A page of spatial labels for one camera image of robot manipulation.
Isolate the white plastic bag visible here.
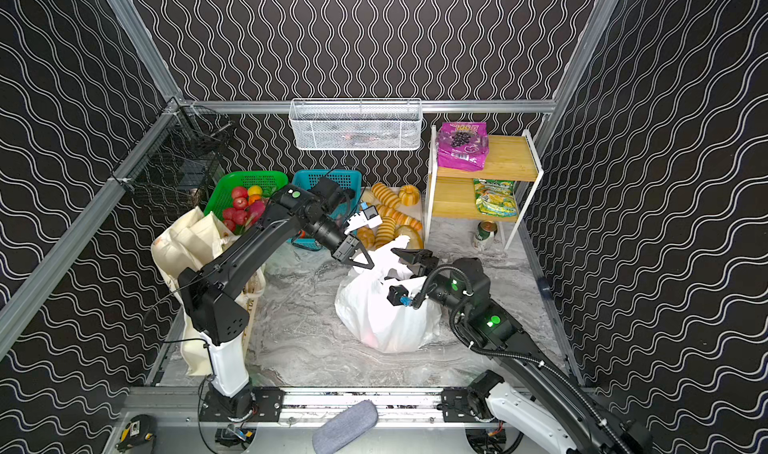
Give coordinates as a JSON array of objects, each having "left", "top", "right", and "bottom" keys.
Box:
[{"left": 335, "top": 235, "right": 442, "bottom": 354}]

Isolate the cream canvas tote bag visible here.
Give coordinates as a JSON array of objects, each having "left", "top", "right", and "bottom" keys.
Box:
[{"left": 151, "top": 208, "right": 266, "bottom": 377}]

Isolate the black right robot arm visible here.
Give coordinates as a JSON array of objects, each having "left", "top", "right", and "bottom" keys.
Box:
[{"left": 388, "top": 248, "right": 652, "bottom": 453}]

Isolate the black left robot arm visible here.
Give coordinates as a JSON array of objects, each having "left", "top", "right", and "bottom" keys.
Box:
[{"left": 178, "top": 177, "right": 374, "bottom": 398}]

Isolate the oval golden bread loaf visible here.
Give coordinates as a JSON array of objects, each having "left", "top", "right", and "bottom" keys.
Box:
[{"left": 396, "top": 225, "right": 424, "bottom": 249}]

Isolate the knotted round bun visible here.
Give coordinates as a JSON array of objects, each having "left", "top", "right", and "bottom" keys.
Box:
[{"left": 356, "top": 226, "right": 376, "bottom": 250}]

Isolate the striped bread roll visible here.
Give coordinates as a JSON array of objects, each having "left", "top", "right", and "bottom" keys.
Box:
[{"left": 374, "top": 217, "right": 397, "bottom": 249}]

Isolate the beige bread tray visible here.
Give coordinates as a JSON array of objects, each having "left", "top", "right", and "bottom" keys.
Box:
[{"left": 361, "top": 183, "right": 425, "bottom": 244}]

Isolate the long striped bread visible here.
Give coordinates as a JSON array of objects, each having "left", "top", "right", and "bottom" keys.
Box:
[{"left": 376, "top": 204, "right": 423, "bottom": 231}]

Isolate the pumpkin shaped bread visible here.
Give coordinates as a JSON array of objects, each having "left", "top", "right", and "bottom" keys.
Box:
[{"left": 398, "top": 185, "right": 421, "bottom": 207}]

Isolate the green white can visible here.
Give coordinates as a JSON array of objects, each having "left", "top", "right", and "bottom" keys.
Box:
[{"left": 473, "top": 221, "right": 498, "bottom": 250}]

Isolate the teal plastic basket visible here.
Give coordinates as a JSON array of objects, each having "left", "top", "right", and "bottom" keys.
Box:
[{"left": 292, "top": 169, "right": 362, "bottom": 221}]

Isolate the green yellow snack bag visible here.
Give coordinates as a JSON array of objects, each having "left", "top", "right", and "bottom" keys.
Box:
[{"left": 473, "top": 179, "right": 519, "bottom": 218}]

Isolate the pink dragon fruit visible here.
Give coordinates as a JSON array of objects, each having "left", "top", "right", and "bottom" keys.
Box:
[{"left": 246, "top": 199, "right": 266, "bottom": 224}]

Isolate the left purple snack bag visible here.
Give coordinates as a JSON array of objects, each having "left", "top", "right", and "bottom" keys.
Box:
[{"left": 436, "top": 122, "right": 490, "bottom": 172}]

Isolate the white wooden two-tier shelf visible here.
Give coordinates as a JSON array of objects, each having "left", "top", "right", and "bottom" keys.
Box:
[{"left": 422, "top": 126, "right": 544, "bottom": 249}]

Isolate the green plastic basket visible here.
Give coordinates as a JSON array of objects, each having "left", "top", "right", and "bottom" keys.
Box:
[{"left": 204, "top": 171, "right": 288, "bottom": 236}]

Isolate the grey cloth pad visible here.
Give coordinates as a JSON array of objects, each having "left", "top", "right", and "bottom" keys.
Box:
[{"left": 312, "top": 400, "right": 379, "bottom": 454}]

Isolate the yellow black tape measure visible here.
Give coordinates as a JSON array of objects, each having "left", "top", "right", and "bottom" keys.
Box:
[{"left": 115, "top": 414, "right": 157, "bottom": 454}]

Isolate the white wire wall basket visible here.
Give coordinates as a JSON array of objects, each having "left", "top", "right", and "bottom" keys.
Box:
[{"left": 288, "top": 98, "right": 423, "bottom": 151}]

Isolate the black wire wall basket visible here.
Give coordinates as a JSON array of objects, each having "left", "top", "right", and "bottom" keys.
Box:
[{"left": 116, "top": 106, "right": 233, "bottom": 218}]

